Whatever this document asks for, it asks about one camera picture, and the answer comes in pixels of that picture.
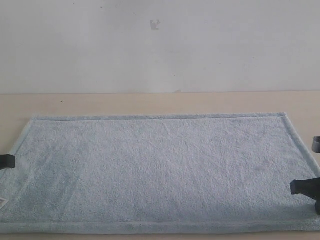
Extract light blue terry towel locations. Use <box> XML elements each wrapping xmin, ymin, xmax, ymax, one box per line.
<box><xmin>0</xmin><ymin>112</ymin><xmax>320</xmax><ymax>235</ymax></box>

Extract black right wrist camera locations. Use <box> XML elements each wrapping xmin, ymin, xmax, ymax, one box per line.
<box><xmin>311</xmin><ymin>136</ymin><xmax>320</xmax><ymax>154</ymax></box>

